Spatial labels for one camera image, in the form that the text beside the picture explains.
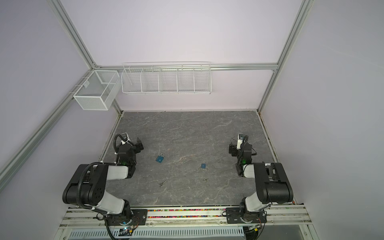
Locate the large teal padlock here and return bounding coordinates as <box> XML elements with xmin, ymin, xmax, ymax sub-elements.
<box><xmin>156</xmin><ymin>153</ymin><xmax>165</xmax><ymax>163</ymax></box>

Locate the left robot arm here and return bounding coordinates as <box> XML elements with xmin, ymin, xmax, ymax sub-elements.
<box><xmin>62</xmin><ymin>133</ymin><xmax>144</xmax><ymax>219</ymax></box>

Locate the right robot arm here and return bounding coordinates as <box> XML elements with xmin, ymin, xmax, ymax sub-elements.
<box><xmin>229</xmin><ymin>134</ymin><xmax>294</xmax><ymax>216</ymax></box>

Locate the white mesh box basket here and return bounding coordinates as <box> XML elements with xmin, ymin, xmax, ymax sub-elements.
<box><xmin>74</xmin><ymin>70</ymin><xmax>122</xmax><ymax>111</ymax></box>

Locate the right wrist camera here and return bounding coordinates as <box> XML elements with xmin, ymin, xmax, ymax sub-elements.
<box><xmin>237</xmin><ymin>134</ymin><xmax>245</xmax><ymax>150</ymax></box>

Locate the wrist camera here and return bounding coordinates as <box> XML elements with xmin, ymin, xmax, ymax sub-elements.
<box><xmin>237</xmin><ymin>134</ymin><xmax>245</xmax><ymax>150</ymax></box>
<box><xmin>121</xmin><ymin>134</ymin><xmax>130</xmax><ymax>144</ymax></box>

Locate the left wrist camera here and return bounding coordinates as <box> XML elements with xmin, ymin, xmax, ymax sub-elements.
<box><xmin>121</xmin><ymin>134</ymin><xmax>130</xmax><ymax>144</ymax></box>

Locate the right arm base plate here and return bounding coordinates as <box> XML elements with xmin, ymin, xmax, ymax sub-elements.
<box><xmin>222</xmin><ymin>208</ymin><xmax>267</xmax><ymax>224</ymax></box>

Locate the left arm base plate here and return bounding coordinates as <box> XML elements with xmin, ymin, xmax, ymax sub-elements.
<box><xmin>106</xmin><ymin>209</ymin><xmax>148</xmax><ymax>227</ymax></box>

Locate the white wire shelf basket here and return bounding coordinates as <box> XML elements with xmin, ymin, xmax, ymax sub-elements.
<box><xmin>121</xmin><ymin>62</ymin><xmax>212</xmax><ymax>95</ymax></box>

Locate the white vented cable duct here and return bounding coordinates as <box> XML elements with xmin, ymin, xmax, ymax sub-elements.
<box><xmin>67</xmin><ymin>227</ymin><xmax>245</xmax><ymax>240</ymax></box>

